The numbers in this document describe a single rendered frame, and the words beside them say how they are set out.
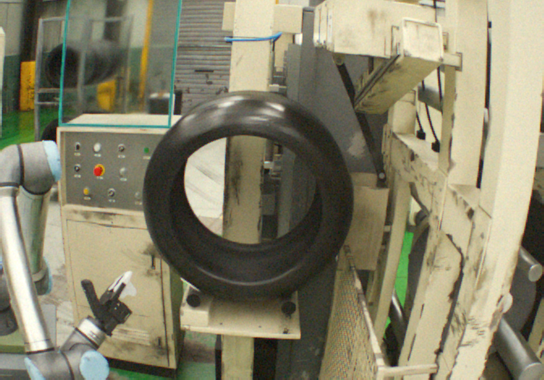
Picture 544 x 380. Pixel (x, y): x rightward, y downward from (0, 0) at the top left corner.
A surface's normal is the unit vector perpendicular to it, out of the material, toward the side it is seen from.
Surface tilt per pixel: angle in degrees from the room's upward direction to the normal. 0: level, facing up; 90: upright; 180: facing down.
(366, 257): 90
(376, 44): 90
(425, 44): 72
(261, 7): 90
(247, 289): 100
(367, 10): 90
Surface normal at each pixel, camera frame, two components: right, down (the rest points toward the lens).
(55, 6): -0.18, 0.23
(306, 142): 0.11, 0.11
